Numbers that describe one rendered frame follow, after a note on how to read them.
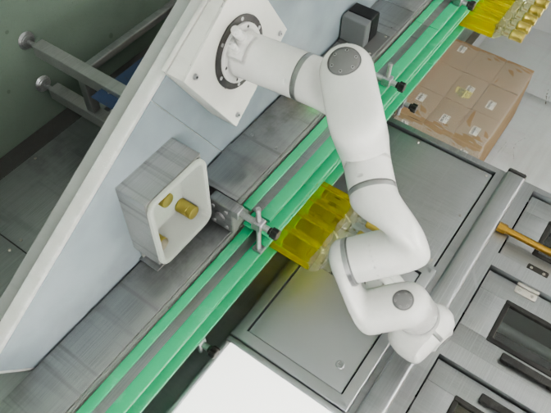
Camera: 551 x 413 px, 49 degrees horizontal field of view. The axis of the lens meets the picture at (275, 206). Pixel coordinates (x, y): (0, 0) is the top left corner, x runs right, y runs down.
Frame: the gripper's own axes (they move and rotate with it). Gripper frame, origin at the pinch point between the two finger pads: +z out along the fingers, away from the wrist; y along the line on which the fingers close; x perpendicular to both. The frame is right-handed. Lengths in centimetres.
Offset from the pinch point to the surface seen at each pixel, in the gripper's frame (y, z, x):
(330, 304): -12.3, -1.1, 8.5
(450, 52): -242, 193, -345
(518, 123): -318, 125, -399
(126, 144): 42, 31, 38
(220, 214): 12.7, 24.9, 22.7
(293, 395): -11.5, -13.1, 31.7
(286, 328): -12.0, 1.1, 21.7
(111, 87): 16, 76, 22
